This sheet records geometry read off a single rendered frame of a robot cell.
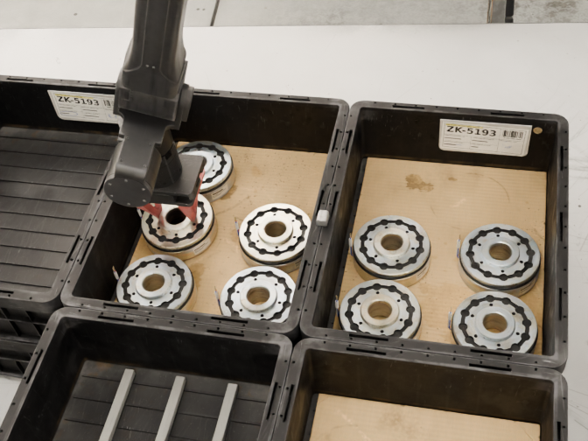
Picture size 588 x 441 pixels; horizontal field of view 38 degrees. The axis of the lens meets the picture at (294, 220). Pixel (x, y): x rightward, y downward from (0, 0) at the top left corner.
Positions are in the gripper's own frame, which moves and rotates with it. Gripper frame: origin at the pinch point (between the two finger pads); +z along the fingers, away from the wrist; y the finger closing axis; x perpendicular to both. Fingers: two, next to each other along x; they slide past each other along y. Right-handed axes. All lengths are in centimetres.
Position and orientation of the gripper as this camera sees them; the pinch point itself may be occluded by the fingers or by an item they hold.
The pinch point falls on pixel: (176, 213)
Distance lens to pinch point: 119.5
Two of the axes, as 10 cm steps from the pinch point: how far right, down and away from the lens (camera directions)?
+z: 1.1, 5.9, 8.0
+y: 9.8, 1.0, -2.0
